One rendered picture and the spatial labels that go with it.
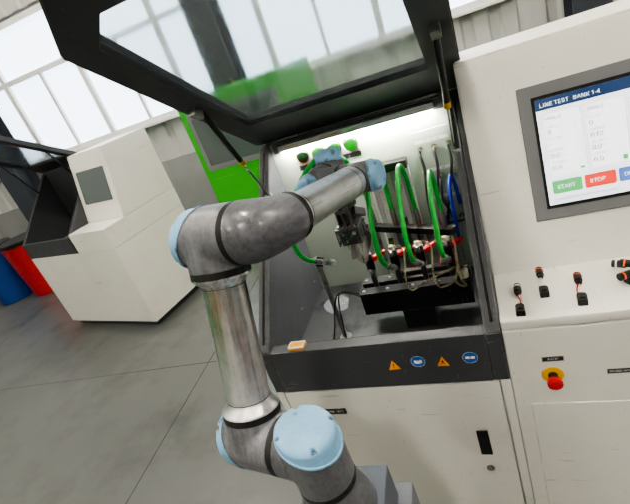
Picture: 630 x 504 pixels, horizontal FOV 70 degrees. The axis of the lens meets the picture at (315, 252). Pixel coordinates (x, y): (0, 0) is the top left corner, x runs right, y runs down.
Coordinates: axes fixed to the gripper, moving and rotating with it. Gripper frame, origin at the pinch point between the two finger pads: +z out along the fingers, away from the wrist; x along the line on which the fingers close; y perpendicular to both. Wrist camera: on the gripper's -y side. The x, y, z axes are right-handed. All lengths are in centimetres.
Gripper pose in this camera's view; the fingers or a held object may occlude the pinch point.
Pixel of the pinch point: (363, 258)
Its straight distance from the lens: 136.6
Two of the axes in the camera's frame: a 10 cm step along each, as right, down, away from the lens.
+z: 3.2, 8.6, 4.1
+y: -2.5, 4.9, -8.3
